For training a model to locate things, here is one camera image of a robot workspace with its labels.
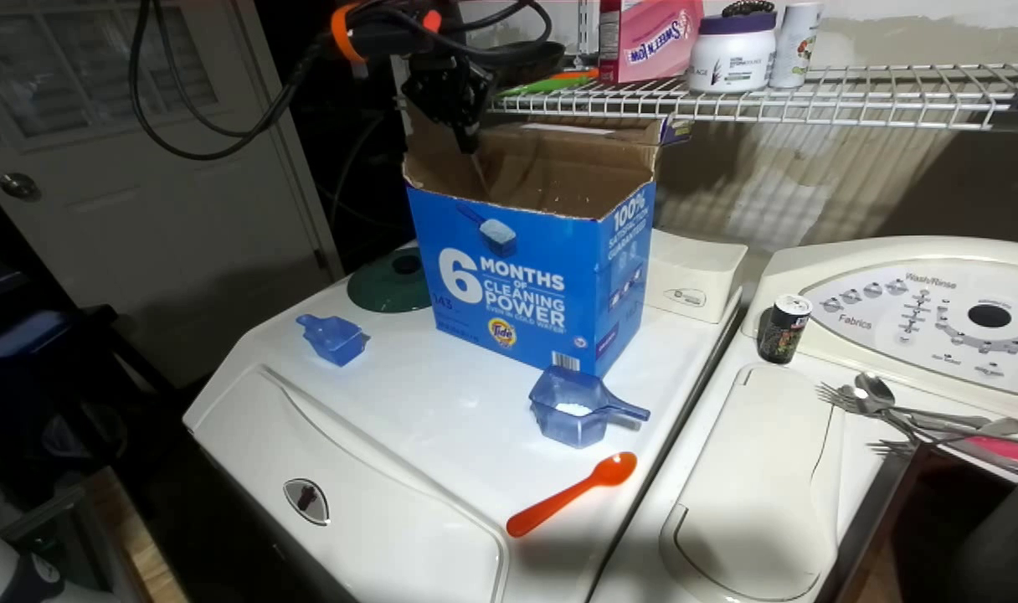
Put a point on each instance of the black frying pan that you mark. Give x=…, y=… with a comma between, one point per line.
x=532, y=62

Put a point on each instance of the blue measuring cup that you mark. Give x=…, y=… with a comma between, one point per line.
x=579, y=408

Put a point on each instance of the white washing machine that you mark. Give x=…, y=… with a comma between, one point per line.
x=419, y=447

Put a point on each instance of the green round lid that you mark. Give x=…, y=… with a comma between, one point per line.
x=379, y=289

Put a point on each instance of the white jar purple lid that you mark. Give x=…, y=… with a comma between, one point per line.
x=732, y=62

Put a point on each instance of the blue plastic scoop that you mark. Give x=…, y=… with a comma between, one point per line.
x=333, y=340

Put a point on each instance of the small dark can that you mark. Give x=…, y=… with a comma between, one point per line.
x=783, y=331

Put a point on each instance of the round metal door knob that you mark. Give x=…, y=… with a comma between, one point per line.
x=17, y=185

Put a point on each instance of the white panel door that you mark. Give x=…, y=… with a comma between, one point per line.
x=141, y=203

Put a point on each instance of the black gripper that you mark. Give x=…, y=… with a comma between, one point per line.
x=447, y=82

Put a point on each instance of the open cardboard box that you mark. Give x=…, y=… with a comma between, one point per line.
x=522, y=280

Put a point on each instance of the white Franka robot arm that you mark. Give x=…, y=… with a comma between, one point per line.
x=388, y=27

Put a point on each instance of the orange plastic spoon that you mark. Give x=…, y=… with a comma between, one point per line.
x=563, y=497

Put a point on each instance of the white can red print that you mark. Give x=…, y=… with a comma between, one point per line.
x=799, y=44

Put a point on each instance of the white plastic dispenser box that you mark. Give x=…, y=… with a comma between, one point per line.
x=697, y=280

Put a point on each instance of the wooden plank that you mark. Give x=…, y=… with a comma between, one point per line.
x=141, y=549

